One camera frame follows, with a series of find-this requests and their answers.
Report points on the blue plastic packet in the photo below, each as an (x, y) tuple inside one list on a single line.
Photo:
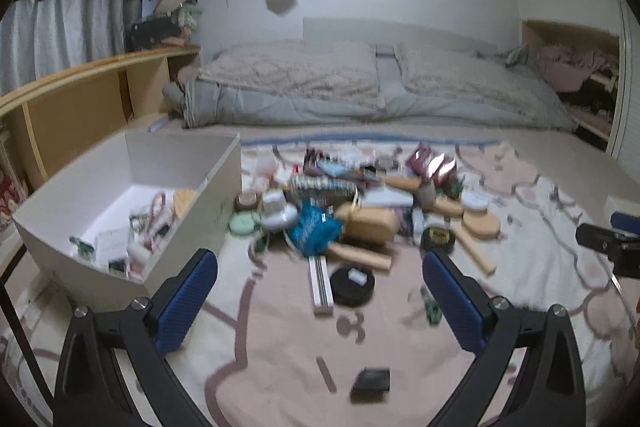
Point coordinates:
[(314, 230)]

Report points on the wooden oval insole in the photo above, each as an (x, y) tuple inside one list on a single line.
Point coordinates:
[(181, 201)]

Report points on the grey quilted duvet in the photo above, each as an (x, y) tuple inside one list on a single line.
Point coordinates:
[(291, 82)]

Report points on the long wooden stick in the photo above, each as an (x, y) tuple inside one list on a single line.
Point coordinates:
[(475, 251)]

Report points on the grey curtain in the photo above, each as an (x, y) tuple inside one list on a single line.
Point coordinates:
[(41, 37)]

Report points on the black round disc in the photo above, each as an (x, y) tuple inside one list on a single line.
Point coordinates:
[(352, 285)]

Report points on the mint green round case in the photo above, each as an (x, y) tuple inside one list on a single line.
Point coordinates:
[(245, 223)]

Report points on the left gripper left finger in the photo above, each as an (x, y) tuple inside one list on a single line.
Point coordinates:
[(90, 389)]

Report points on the white cap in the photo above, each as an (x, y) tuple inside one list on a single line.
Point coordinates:
[(166, 7)]

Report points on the short wooden block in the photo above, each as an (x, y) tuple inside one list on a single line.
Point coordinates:
[(361, 256)]

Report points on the small black square object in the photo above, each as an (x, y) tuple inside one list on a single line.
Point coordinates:
[(372, 384)]

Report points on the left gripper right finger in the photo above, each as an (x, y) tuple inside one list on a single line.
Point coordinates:
[(549, 388)]

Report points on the wooden bedside shelf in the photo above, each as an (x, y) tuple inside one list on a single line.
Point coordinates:
[(56, 118)]

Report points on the clear plastic case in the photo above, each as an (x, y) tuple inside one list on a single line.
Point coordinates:
[(112, 245)]

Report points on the black round tin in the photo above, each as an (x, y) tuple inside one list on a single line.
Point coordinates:
[(438, 239)]

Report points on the patterned cartoon blanket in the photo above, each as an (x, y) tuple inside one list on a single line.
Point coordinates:
[(257, 355)]

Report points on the white shoe box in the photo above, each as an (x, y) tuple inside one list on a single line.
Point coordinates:
[(100, 191)]

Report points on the black bag on shelf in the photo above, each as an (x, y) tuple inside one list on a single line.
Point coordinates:
[(153, 32)]

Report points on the brown tape roll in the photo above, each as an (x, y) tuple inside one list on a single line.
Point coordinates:
[(246, 201)]

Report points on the white round tape measure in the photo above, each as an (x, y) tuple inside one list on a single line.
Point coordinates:
[(474, 201)]

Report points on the round wooden disc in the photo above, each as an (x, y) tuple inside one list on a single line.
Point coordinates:
[(483, 225)]

